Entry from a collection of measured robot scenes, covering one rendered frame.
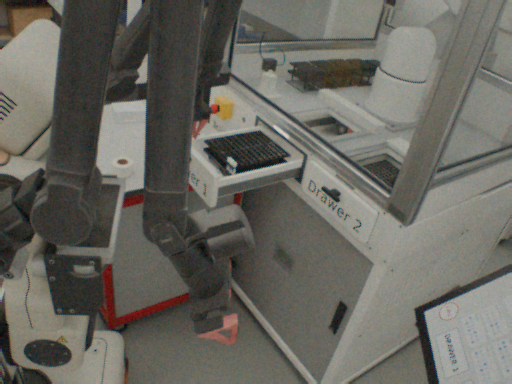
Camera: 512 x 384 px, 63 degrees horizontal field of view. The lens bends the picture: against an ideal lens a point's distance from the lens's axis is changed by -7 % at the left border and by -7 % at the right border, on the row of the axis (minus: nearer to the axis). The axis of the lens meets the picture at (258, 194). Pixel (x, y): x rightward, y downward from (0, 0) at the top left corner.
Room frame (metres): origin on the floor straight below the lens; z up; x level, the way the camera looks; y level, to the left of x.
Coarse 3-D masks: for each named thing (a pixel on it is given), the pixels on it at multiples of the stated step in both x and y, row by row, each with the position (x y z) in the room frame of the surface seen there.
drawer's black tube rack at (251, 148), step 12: (252, 132) 1.37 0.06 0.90; (216, 144) 1.25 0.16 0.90; (228, 144) 1.26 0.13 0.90; (240, 144) 1.28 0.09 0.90; (252, 144) 1.29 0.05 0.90; (264, 144) 1.30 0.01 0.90; (276, 144) 1.32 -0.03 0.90; (216, 156) 1.22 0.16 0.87; (228, 156) 1.19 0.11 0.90; (240, 156) 1.20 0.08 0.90; (252, 156) 1.21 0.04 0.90; (264, 156) 1.23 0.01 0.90; (276, 156) 1.24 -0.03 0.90; (288, 156) 1.26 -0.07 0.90; (240, 168) 1.18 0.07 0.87; (252, 168) 1.19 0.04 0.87
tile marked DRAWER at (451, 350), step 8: (456, 328) 0.54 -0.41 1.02; (440, 336) 0.54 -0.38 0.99; (448, 336) 0.53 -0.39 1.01; (456, 336) 0.52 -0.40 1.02; (440, 344) 0.52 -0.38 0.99; (448, 344) 0.51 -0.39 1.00; (456, 344) 0.51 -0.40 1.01; (440, 352) 0.50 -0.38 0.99; (448, 352) 0.50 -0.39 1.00; (456, 352) 0.49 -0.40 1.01; (464, 352) 0.49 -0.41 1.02; (440, 360) 0.49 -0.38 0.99; (448, 360) 0.48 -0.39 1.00; (456, 360) 0.48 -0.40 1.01; (464, 360) 0.47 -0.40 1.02; (448, 368) 0.47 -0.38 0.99; (456, 368) 0.46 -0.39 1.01; (464, 368) 0.46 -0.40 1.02; (448, 376) 0.45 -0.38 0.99
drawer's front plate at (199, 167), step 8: (192, 152) 1.12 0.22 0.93; (192, 160) 1.11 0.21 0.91; (200, 160) 1.09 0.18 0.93; (192, 168) 1.11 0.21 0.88; (200, 168) 1.08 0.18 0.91; (208, 168) 1.05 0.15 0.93; (200, 176) 1.07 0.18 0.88; (208, 176) 1.04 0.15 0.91; (216, 176) 1.02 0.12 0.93; (192, 184) 1.10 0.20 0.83; (200, 184) 1.07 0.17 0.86; (208, 184) 1.04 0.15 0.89; (216, 184) 1.02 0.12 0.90; (200, 192) 1.06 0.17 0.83; (208, 192) 1.03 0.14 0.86; (216, 192) 1.02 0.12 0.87; (208, 200) 1.03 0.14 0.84; (216, 200) 1.03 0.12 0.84
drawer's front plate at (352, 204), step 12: (312, 168) 1.19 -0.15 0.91; (312, 180) 1.18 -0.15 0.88; (324, 180) 1.14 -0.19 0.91; (336, 180) 1.12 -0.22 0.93; (348, 192) 1.07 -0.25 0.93; (324, 204) 1.12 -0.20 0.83; (336, 204) 1.09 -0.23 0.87; (348, 204) 1.06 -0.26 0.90; (360, 204) 1.03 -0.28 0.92; (336, 216) 1.08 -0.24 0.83; (348, 216) 1.05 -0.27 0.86; (360, 216) 1.02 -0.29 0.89; (372, 216) 0.99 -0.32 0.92; (348, 228) 1.04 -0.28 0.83; (360, 228) 1.01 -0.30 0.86; (360, 240) 1.00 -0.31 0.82
